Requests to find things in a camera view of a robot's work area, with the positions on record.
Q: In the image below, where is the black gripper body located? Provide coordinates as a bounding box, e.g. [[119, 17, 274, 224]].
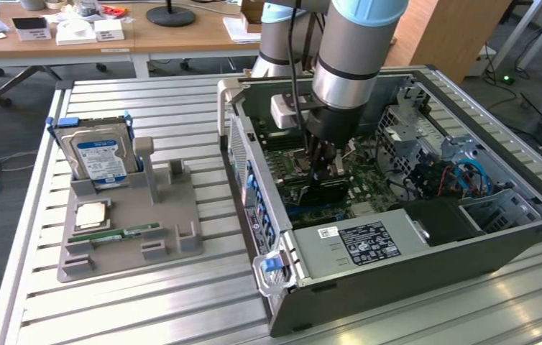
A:
[[305, 106, 363, 148]]

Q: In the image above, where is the black graphics card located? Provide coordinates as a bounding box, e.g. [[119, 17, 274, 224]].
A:
[[298, 175, 351, 208]]

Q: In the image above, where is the CPU socket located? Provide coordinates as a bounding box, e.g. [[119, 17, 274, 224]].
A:
[[287, 145, 313, 173]]

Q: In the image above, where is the green motherboard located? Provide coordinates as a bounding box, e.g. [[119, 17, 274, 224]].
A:
[[255, 118, 399, 231]]

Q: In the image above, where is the blue expansion slot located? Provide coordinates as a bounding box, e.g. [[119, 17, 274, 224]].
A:
[[289, 203, 339, 215]]

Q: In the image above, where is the silver chipset heatsink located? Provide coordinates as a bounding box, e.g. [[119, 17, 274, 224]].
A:
[[350, 203, 378, 217]]

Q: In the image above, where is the perforated metal disk bay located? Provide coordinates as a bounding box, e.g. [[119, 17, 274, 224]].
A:
[[374, 77, 449, 173]]

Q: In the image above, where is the grey power supply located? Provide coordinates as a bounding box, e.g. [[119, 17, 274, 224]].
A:
[[291, 209, 433, 281]]

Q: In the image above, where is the blue case release latch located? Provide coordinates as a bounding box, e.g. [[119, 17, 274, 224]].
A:
[[261, 255, 285, 277]]

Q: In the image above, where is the white paper stack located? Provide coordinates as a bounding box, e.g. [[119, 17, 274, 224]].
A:
[[222, 16, 263, 45]]

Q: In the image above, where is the wooden cabinet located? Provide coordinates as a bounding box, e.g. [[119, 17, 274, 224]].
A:
[[381, 0, 514, 83]]

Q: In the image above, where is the brown cardboard box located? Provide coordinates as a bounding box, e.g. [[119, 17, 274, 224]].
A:
[[241, 0, 267, 25]]

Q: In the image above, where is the black open PC case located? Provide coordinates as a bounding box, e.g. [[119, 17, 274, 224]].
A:
[[217, 64, 542, 339]]

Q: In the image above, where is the slanted metal disk bay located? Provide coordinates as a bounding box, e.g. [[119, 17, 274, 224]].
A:
[[457, 188, 542, 234]]

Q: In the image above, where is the grey parts rack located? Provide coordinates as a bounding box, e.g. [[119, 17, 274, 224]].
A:
[[56, 136, 206, 285]]

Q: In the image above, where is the hard disk with blue label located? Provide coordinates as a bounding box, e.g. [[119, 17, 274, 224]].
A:
[[56, 120, 140, 188]]

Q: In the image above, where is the black lamp base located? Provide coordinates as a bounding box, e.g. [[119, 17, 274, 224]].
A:
[[146, 0, 198, 28]]

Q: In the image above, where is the green RAM stick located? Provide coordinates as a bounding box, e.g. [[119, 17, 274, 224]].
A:
[[67, 223, 162, 244]]

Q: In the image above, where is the silver CPU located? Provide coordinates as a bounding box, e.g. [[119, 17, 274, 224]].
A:
[[74, 203, 108, 231]]

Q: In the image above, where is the blue disk carrier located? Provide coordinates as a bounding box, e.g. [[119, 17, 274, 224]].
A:
[[46, 110, 140, 180]]

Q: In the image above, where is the small plain white box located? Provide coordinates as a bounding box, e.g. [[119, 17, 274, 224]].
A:
[[94, 19, 124, 42]]

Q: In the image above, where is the red packet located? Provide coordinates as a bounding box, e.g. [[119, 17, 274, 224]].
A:
[[100, 5, 131, 19]]

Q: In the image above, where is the white box with round recess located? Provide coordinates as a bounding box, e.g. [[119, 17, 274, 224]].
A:
[[55, 19, 99, 47]]

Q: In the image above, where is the dark pouch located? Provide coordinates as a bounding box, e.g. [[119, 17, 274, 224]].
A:
[[74, 0, 104, 18]]

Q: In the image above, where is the chair base with casters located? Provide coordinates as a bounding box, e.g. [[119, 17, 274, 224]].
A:
[[0, 63, 110, 108]]

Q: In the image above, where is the white box with black top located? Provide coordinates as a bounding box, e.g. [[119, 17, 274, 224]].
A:
[[11, 17, 54, 42]]

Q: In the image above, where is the wooden desk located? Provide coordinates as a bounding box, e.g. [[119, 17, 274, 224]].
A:
[[0, 0, 399, 69]]

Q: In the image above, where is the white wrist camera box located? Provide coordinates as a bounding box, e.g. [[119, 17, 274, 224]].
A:
[[270, 93, 322, 129]]

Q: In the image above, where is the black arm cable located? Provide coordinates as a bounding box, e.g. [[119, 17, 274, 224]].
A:
[[285, 0, 311, 132]]

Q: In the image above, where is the blue data wire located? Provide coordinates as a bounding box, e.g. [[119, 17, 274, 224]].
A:
[[455, 157, 493, 198]]

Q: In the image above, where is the white wall device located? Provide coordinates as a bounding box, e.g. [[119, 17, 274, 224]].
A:
[[470, 45, 500, 78]]

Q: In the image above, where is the white desk frame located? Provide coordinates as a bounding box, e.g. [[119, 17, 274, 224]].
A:
[[489, 0, 542, 98]]

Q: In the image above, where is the white floor cable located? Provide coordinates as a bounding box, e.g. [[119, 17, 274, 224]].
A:
[[0, 150, 36, 173]]

